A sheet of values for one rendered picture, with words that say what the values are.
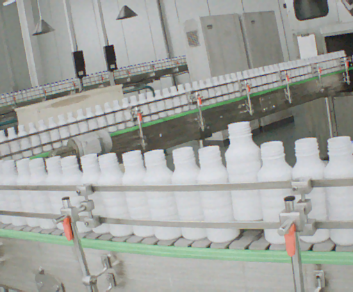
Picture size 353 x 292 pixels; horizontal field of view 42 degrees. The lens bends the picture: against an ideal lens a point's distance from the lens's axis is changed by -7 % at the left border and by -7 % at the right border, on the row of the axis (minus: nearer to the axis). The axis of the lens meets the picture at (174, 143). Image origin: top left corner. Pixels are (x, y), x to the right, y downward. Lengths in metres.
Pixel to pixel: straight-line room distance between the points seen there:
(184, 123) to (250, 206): 2.23
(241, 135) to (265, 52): 7.00
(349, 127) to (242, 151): 3.97
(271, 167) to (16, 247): 0.71
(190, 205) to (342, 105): 3.93
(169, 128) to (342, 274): 2.29
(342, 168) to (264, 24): 7.19
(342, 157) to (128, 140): 2.14
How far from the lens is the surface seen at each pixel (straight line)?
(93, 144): 2.47
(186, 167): 0.86
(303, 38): 4.85
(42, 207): 1.14
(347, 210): 0.74
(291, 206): 0.68
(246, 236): 0.87
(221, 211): 0.83
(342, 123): 4.77
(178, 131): 2.99
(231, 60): 7.21
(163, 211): 0.90
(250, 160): 0.79
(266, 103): 3.54
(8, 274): 1.33
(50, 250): 1.14
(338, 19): 4.62
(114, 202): 0.97
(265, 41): 7.82
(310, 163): 0.76
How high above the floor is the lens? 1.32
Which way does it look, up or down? 9 degrees down
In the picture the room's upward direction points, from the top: 11 degrees counter-clockwise
